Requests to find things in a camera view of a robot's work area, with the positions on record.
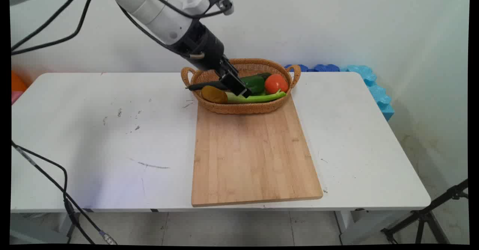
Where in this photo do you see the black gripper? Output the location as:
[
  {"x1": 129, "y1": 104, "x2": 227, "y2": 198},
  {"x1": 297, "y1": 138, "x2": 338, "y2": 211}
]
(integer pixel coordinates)
[{"x1": 170, "y1": 20, "x2": 252, "y2": 98}]

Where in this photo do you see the brown potato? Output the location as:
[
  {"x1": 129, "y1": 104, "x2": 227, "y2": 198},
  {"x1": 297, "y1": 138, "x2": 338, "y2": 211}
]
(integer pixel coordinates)
[{"x1": 201, "y1": 85, "x2": 228, "y2": 104}]

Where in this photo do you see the green bell pepper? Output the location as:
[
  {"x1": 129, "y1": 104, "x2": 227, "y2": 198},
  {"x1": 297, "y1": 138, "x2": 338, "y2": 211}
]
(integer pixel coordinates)
[{"x1": 239, "y1": 75, "x2": 266, "y2": 95}]

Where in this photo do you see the woven wicker basket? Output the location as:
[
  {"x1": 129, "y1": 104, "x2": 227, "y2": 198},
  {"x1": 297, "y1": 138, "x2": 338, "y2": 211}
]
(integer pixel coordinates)
[{"x1": 181, "y1": 58, "x2": 301, "y2": 115}]

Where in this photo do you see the green celery stalk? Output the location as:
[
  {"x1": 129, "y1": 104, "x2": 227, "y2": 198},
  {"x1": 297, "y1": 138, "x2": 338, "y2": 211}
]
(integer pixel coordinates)
[{"x1": 226, "y1": 89, "x2": 287, "y2": 104}]

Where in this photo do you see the red tomato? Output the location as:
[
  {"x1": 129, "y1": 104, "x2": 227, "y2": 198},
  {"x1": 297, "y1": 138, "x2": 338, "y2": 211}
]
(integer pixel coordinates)
[{"x1": 264, "y1": 74, "x2": 289, "y2": 95}]

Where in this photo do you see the wooden cutting board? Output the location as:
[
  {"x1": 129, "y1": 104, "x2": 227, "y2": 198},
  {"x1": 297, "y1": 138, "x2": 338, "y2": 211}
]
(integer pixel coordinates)
[{"x1": 191, "y1": 93, "x2": 324, "y2": 208}]

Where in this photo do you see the light blue foam mat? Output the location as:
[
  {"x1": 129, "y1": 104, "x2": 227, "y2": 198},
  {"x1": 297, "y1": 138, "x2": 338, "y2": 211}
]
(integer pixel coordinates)
[{"x1": 345, "y1": 65, "x2": 396, "y2": 122}]

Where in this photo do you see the white table leg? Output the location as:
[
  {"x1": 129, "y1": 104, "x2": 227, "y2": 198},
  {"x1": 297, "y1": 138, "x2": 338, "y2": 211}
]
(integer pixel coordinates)
[{"x1": 334, "y1": 209, "x2": 378, "y2": 245}]

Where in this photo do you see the orange round object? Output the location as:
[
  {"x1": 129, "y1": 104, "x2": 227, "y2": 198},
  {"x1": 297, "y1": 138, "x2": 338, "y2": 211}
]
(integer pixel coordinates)
[{"x1": 10, "y1": 70, "x2": 29, "y2": 93}]

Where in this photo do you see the black tripod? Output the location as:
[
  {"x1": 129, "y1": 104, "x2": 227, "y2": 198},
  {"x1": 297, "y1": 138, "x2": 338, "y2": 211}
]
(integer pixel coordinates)
[{"x1": 380, "y1": 178, "x2": 470, "y2": 245}]

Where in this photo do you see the black hanging cable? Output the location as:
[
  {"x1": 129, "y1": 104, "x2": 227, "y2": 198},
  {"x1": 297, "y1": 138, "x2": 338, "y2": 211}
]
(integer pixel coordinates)
[
  {"x1": 10, "y1": 0, "x2": 92, "y2": 52},
  {"x1": 10, "y1": 0, "x2": 100, "y2": 56}
]

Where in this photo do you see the black cable with connector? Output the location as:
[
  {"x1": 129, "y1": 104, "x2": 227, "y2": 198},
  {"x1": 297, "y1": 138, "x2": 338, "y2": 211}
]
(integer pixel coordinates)
[{"x1": 10, "y1": 141, "x2": 118, "y2": 246}]

